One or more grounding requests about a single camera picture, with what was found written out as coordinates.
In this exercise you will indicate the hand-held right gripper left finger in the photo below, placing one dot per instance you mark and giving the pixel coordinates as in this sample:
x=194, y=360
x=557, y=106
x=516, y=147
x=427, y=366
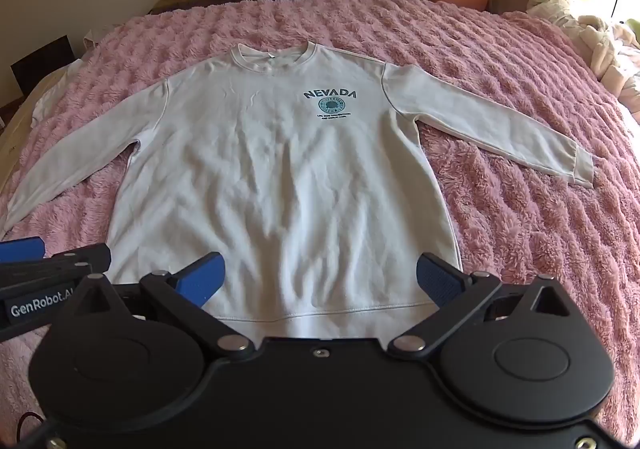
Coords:
x=200, y=279

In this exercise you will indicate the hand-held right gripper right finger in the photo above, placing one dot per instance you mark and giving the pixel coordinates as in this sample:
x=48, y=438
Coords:
x=440, y=279

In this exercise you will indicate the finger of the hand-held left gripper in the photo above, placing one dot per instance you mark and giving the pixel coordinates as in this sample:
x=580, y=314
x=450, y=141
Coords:
x=20, y=250
x=75, y=261

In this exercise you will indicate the white printed sweatshirt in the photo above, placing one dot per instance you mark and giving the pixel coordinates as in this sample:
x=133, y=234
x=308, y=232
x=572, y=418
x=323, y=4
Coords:
x=280, y=179

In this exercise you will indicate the pink fluffy blanket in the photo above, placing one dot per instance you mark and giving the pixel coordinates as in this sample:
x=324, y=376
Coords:
x=500, y=229

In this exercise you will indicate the black flat panel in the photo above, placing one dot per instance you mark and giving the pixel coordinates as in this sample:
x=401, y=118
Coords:
x=42, y=64

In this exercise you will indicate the pile of white cloth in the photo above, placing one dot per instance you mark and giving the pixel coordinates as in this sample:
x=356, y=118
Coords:
x=600, y=44

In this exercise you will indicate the green cloth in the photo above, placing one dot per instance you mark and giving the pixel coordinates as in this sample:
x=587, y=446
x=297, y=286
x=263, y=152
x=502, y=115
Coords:
x=634, y=31

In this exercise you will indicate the wooden bed frame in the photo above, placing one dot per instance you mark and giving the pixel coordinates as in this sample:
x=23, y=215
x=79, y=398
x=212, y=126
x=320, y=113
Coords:
x=190, y=4

